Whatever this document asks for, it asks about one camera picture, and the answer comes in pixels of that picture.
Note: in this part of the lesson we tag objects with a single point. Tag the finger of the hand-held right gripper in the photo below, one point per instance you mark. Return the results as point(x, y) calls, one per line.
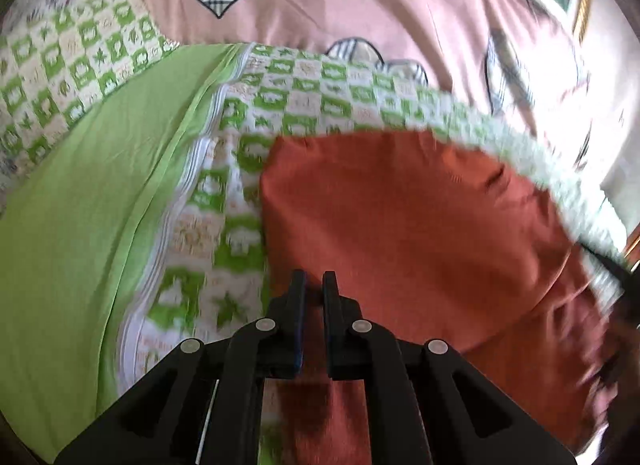
point(609, 265)

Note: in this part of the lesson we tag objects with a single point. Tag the pink quilt with plaid hearts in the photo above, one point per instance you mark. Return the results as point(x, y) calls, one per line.
point(380, 0)

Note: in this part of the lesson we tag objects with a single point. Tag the orange knit sweater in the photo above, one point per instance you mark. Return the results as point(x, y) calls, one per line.
point(410, 225)

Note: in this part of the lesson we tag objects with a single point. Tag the green checked blanket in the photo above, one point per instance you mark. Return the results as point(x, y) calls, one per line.
point(90, 225)

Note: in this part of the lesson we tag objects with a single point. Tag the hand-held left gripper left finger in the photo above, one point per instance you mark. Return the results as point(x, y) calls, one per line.
point(299, 340)

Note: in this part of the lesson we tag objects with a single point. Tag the green checked pillow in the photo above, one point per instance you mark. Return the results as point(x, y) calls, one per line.
point(60, 75)

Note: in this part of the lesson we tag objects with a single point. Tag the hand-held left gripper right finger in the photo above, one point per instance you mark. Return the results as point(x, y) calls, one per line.
point(331, 345)

